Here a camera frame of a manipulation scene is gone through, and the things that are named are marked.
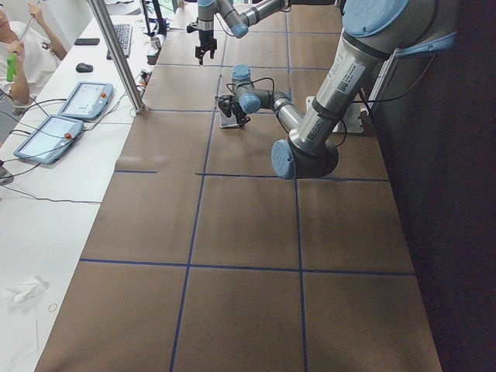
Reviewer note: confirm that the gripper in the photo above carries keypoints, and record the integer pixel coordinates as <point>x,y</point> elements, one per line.
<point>235,110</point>
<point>204,37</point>

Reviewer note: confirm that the pink towel with grey edge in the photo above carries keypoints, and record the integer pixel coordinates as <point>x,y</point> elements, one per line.
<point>228,121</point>

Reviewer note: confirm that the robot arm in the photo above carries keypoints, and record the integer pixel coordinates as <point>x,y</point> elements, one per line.
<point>372,32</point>
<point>238,22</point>

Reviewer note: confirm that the metal cup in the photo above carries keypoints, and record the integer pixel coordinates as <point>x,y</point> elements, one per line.
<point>156,42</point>

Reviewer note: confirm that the black keyboard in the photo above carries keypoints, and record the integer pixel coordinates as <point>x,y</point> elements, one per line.
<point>124,33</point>

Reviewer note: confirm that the black smartphone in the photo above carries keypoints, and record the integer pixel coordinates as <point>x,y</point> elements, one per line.
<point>87,42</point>

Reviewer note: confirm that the black computer mouse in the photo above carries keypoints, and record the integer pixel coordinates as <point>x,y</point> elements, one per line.
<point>84,68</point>

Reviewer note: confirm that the far teach pendant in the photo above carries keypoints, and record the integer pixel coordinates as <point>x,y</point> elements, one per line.
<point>87,101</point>

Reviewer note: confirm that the teach pendant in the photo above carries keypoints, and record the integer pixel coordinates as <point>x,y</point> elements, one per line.
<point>48,142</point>
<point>87,101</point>

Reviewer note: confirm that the person in white shirt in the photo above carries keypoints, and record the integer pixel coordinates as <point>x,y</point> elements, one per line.
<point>28,58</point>

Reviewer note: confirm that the near teach pendant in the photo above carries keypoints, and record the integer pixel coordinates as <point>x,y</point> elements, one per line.
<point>48,142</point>

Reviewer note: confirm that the crumpled white tissue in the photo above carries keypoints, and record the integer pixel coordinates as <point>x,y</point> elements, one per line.
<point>30,288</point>

